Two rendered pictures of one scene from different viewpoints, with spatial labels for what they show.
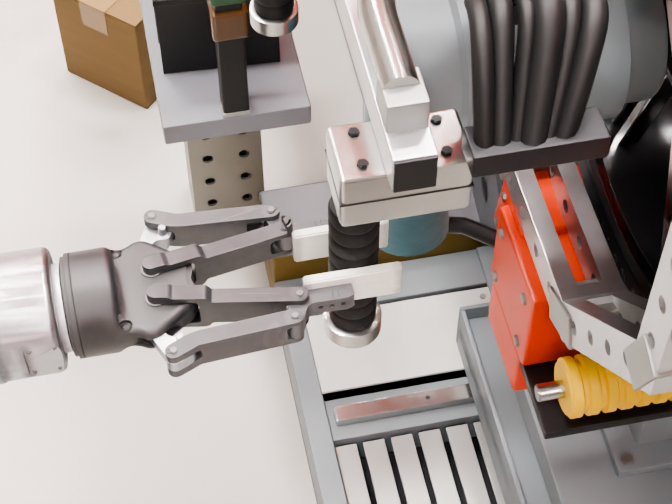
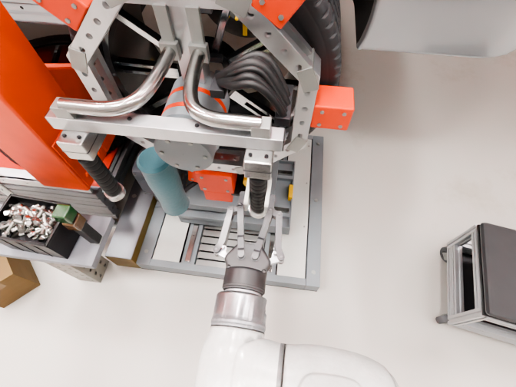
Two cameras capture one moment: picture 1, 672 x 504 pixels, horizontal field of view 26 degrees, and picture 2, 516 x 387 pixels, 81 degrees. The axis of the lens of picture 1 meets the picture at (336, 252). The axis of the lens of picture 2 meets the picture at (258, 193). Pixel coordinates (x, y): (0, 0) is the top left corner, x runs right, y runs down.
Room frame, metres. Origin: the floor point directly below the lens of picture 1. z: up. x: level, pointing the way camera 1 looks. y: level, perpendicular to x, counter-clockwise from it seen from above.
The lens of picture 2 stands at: (0.53, 0.29, 1.37)
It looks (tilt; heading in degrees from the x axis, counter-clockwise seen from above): 60 degrees down; 289
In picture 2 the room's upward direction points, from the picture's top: straight up
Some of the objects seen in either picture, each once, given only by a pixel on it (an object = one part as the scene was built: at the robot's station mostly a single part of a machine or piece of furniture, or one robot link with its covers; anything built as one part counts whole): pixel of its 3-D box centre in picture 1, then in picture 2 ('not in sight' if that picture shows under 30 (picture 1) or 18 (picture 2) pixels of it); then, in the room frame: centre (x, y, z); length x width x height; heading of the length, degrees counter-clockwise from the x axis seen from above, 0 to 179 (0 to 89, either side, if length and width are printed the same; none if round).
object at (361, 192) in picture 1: (398, 166); (260, 151); (0.64, -0.04, 0.93); 0.09 x 0.05 x 0.05; 102
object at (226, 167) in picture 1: (218, 106); (70, 255); (1.36, 0.16, 0.21); 0.10 x 0.10 x 0.42; 12
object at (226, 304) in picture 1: (228, 305); (262, 235); (0.59, 0.08, 0.83); 0.11 x 0.01 x 0.04; 90
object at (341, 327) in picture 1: (353, 263); (258, 193); (0.63, -0.01, 0.83); 0.04 x 0.04 x 0.16
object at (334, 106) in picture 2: not in sight; (331, 107); (0.54, -0.28, 0.85); 0.09 x 0.08 x 0.07; 12
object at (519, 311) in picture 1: (582, 292); (220, 170); (0.85, -0.25, 0.48); 0.16 x 0.12 x 0.17; 102
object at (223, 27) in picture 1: (227, 15); (74, 221); (1.14, 0.11, 0.59); 0.04 x 0.04 x 0.04; 12
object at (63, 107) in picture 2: not in sight; (113, 61); (0.92, -0.07, 1.03); 0.19 x 0.18 x 0.11; 102
